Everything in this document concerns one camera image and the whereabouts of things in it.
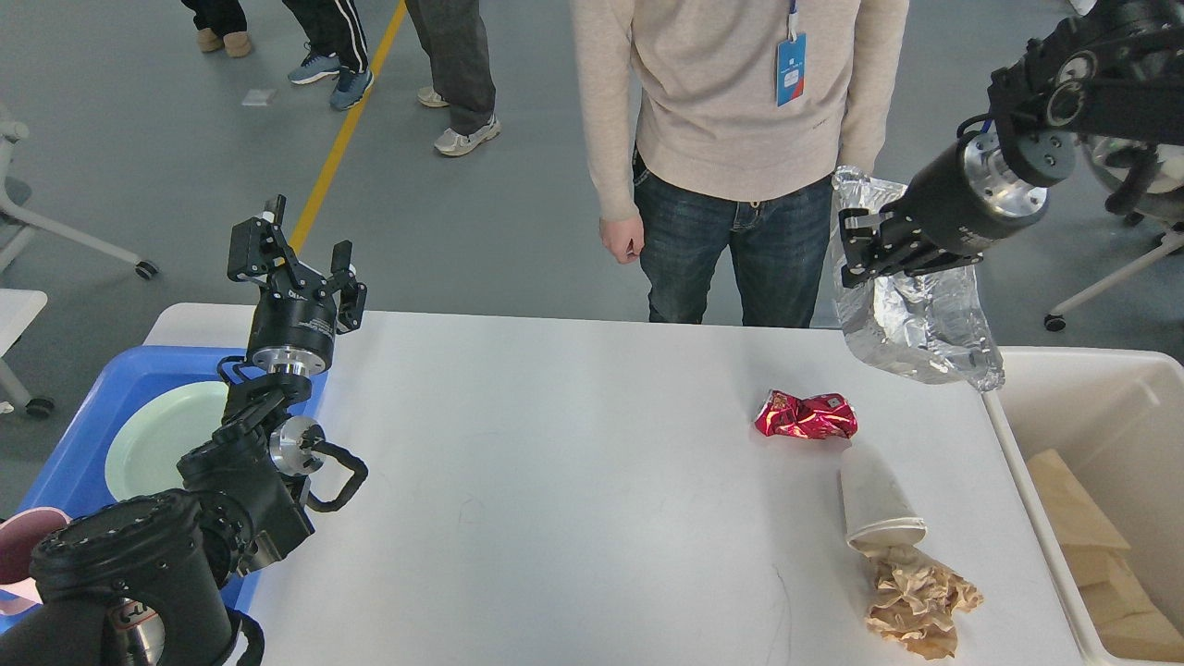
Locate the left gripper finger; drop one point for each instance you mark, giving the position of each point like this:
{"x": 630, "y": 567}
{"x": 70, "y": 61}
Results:
{"x": 259, "y": 251}
{"x": 343, "y": 293}

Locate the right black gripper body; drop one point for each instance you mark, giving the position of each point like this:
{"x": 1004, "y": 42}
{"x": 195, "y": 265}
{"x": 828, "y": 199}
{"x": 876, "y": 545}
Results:
{"x": 966, "y": 201}

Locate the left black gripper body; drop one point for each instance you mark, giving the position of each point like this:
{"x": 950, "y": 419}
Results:
{"x": 293, "y": 331}

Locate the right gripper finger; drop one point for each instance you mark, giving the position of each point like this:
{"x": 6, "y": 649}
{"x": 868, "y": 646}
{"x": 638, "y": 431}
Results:
{"x": 861, "y": 223}
{"x": 863, "y": 263}

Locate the silver foil bag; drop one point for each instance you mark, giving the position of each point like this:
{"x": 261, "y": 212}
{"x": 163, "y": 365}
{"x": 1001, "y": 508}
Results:
{"x": 930, "y": 329}

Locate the light green plate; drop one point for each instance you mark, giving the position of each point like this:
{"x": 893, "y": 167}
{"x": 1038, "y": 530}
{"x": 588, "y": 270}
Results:
{"x": 166, "y": 428}

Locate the white paper cup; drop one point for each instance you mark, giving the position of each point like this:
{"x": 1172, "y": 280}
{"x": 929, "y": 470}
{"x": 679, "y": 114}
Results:
{"x": 876, "y": 511}

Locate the brown paper bag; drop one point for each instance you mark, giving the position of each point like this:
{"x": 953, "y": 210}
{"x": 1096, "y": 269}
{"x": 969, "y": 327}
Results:
{"x": 1126, "y": 607}

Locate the brown paper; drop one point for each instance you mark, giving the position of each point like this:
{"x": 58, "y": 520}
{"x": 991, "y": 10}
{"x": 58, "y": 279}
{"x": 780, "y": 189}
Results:
{"x": 914, "y": 598}

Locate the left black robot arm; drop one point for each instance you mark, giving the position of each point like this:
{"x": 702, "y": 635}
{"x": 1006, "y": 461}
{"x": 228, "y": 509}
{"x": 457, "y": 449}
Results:
{"x": 139, "y": 582}

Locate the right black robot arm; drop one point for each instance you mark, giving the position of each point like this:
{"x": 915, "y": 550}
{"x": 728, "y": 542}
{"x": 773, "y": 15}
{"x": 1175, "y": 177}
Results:
{"x": 1114, "y": 73}

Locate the person in beige sweater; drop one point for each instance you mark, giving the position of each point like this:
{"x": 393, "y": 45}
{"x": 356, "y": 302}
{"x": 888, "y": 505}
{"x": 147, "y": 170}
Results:
{"x": 691, "y": 157}

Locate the blue id badge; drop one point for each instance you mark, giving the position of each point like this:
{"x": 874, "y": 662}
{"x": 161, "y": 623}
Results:
{"x": 790, "y": 56}

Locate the person in striped trackpants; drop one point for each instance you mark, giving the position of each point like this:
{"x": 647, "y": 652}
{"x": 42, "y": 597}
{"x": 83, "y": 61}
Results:
{"x": 336, "y": 45}

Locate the yellow plate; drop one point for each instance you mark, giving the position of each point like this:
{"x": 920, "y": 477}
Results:
{"x": 121, "y": 479}

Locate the person in tan boots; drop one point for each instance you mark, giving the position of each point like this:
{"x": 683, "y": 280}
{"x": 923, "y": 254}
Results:
{"x": 220, "y": 25}

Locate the white plastic bin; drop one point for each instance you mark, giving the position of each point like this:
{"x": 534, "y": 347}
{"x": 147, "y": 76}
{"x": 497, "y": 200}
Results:
{"x": 1114, "y": 417}

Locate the blue plastic tray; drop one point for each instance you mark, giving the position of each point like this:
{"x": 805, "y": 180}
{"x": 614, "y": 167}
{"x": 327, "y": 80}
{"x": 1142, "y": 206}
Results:
{"x": 92, "y": 435}

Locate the person in grey trousers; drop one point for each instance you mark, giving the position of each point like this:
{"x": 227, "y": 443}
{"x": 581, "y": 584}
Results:
{"x": 454, "y": 37}

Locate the pink mug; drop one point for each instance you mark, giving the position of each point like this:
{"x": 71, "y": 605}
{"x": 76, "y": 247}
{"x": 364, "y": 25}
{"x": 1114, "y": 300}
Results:
{"x": 20, "y": 535}

